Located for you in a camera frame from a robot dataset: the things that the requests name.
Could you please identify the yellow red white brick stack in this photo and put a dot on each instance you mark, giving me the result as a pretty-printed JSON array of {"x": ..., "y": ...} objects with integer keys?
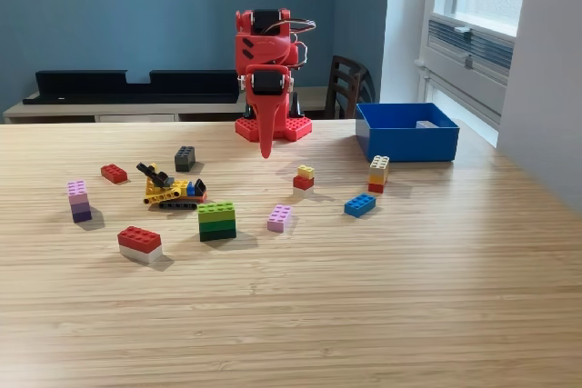
[{"x": 304, "y": 181}]

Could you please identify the small yellow toy digger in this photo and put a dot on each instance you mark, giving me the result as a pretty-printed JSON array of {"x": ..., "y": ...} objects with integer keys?
[{"x": 168, "y": 190}]

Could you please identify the green lego brick stack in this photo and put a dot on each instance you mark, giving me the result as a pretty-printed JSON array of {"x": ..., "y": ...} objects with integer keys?
[{"x": 217, "y": 222}]

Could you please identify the pink and purple brick stack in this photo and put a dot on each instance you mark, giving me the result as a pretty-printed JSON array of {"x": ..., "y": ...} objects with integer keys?
[{"x": 79, "y": 204}]

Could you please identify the dark grey lego brick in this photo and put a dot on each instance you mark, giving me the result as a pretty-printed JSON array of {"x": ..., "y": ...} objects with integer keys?
[{"x": 184, "y": 160}]

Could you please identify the pink lego brick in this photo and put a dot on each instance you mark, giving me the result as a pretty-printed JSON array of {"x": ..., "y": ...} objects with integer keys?
[{"x": 279, "y": 218}]

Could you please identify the blue lego brick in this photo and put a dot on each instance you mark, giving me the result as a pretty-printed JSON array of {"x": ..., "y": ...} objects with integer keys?
[{"x": 359, "y": 205}]

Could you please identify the blue plastic bin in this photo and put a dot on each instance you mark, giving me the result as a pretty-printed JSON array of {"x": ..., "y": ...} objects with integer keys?
[{"x": 409, "y": 145}]

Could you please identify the white lego brick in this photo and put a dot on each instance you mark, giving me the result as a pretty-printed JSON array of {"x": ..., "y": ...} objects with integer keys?
[{"x": 426, "y": 124}]

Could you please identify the small red lego brick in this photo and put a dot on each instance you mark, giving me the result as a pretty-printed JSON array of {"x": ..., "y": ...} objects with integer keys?
[{"x": 113, "y": 173}]

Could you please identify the pale wooden sideboard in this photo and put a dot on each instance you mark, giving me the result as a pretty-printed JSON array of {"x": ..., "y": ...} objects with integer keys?
[{"x": 220, "y": 109}]

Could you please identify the dark wooden chair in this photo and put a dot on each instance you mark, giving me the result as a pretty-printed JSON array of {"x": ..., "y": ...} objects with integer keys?
[{"x": 348, "y": 63}]

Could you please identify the beige orange red brick stack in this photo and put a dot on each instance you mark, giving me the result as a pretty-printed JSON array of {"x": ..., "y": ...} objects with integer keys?
[{"x": 378, "y": 174}]

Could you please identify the red and white brick stack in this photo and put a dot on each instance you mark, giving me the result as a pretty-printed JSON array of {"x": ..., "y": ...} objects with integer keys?
[{"x": 138, "y": 242}]

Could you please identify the grey window vent grille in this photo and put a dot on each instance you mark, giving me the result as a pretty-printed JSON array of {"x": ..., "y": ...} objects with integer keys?
[{"x": 486, "y": 47}]

